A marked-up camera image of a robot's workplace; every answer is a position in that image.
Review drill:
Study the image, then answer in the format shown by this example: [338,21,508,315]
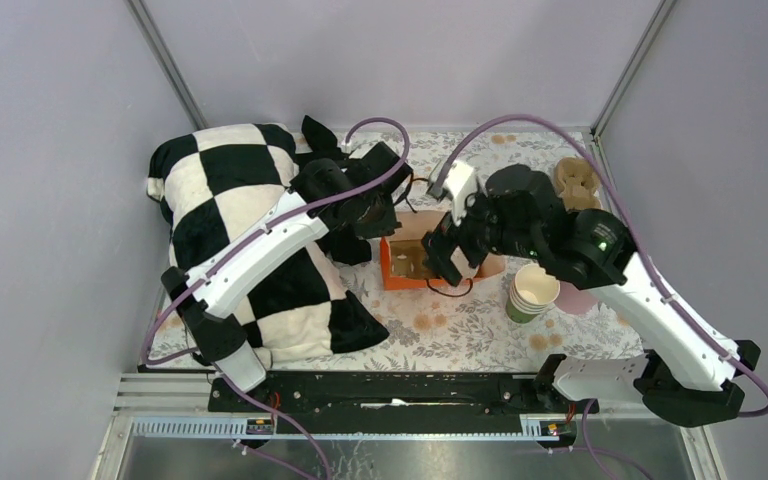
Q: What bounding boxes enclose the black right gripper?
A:
[421,182,542,286]

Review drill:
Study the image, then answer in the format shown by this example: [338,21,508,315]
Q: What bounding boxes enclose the brown cardboard cup carrier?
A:
[389,240,435,280]

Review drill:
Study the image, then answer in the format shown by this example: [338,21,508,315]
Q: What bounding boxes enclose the orange paper bag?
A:
[380,210,506,298]

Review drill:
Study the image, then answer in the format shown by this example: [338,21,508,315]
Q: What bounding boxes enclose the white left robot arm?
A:
[158,143,409,411]

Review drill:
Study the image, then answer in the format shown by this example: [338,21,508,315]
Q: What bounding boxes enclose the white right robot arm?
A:
[422,162,760,427]

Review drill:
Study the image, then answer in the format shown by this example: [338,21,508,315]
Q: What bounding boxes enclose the floral table mat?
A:
[145,131,650,374]

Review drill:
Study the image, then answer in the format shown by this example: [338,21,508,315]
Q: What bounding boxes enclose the stack of green paper cups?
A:
[505,264,560,324]

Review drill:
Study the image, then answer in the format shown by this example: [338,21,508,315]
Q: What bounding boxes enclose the pink cup of stirrers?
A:
[554,282,599,316]

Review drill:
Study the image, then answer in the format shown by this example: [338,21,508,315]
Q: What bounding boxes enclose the black white checkered blanket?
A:
[147,117,398,368]

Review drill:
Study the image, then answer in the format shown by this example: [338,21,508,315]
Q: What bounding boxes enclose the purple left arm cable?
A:
[140,117,412,480]

